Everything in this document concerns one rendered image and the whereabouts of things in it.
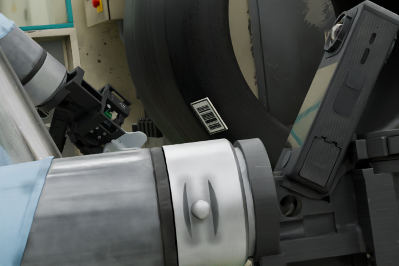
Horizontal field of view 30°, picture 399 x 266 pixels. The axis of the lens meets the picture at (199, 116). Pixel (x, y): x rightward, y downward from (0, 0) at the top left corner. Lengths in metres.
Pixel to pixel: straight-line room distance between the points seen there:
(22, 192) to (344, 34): 0.20
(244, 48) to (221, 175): 1.23
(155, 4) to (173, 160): 0.81
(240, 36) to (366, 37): 1.20
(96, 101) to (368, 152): 0.73
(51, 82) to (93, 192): 0.71
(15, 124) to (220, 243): 0.19
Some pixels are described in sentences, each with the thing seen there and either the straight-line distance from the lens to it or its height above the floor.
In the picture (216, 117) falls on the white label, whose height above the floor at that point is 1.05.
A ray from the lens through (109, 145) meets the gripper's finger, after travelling 1.16.
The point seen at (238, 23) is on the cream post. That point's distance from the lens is 1.62.
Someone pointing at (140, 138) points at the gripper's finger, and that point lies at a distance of 1.20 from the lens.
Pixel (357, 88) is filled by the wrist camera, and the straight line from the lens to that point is 0.43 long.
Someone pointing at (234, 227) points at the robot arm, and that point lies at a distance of 0.40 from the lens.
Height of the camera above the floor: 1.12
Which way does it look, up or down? 3 degrees down
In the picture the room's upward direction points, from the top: 6 degrees counter-clockwise
